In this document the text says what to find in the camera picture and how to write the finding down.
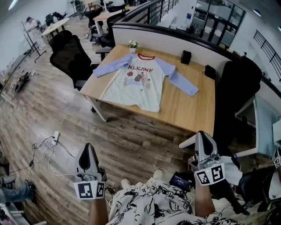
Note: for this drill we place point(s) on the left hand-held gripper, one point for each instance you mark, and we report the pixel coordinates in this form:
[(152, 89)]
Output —
[(88, 189)]

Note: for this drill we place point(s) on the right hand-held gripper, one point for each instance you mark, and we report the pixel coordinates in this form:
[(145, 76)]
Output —
[(210, 173)]

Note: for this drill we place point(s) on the white and lilac long-sleeved shirt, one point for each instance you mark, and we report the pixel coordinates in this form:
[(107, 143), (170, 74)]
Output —
[(134, 92)]

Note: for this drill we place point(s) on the person's right forearm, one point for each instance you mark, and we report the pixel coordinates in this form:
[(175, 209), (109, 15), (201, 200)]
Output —
[(203, 200)]

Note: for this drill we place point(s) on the person's left forearm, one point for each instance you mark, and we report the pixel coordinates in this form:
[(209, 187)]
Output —
[(98, 212)]

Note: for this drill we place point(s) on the white desk leg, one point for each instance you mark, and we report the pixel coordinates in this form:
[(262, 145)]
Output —
[(187, 141), (98, 109)]

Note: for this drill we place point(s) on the white cloth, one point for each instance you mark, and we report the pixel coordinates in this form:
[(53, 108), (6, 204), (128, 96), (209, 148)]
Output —
[(232, 170)]

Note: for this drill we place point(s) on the white power strip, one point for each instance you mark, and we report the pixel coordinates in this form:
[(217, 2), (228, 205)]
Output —
[(56, 137)]

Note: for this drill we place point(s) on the small black screen device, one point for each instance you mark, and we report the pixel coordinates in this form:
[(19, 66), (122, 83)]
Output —
[(180, 180)]

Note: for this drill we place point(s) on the person's left white shoe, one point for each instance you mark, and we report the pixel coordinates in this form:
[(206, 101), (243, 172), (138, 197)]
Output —
[(126, 183)]

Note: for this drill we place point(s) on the person's white shoe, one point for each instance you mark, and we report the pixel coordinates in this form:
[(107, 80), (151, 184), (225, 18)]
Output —
[(126, 183), (157, 174)]

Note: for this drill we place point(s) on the person's right white shoe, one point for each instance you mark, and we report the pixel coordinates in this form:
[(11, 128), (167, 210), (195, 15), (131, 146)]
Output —
[(157, 174)]

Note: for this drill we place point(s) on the white side desk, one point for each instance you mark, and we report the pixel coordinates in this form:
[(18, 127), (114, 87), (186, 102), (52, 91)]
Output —
[(263, 127)]

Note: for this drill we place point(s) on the black high-back office chair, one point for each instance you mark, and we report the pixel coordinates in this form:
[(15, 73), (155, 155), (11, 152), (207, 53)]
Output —
[(237, 88)]

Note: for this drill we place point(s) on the black swivel chair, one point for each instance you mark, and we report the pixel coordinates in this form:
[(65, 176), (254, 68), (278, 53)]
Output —
[(254, 189)]

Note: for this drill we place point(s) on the flat black box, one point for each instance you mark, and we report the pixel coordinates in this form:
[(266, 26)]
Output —
[(210, 72)]

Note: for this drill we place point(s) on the person's black-and-white patterned clothing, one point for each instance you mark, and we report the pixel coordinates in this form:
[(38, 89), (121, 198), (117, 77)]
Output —
[(153, 206)]

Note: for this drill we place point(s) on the tall black box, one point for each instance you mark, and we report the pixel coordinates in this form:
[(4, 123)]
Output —
[(186, 57)]

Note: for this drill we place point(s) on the black tool on floor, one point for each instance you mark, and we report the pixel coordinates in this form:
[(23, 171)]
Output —
[(21, 81)]

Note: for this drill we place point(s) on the black mesh office chair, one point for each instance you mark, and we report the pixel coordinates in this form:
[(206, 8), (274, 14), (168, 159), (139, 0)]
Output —
[(68, 57)]

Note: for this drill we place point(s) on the white partition with dark trim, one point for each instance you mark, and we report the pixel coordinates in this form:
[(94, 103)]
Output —
[(166, 41)]

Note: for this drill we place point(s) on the small white-flowered potted plant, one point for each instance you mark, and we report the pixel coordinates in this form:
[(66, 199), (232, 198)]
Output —
[(133, 44)]

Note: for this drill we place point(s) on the glass door frames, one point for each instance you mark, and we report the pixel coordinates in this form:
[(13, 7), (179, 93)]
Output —
[(219, 22)]

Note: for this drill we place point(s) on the black office chair with armrests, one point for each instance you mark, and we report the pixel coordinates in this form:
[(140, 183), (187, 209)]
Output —
[(107, 37)]

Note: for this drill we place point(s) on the black clothes rack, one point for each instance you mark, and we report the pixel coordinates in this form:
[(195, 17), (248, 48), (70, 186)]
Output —
[(33, 46)]

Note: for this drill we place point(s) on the round white table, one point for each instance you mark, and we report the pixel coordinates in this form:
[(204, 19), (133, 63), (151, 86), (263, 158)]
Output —
[(56, 24)]

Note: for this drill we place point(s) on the black metal railing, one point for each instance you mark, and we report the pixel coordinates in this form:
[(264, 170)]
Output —
[(151, 9)]

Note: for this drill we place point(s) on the black wall railing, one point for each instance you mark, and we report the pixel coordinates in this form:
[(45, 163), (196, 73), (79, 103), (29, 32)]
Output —
[(267, 51)]

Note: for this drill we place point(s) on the wooden desk with white frame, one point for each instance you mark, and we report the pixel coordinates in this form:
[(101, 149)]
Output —
[(105, 15)]

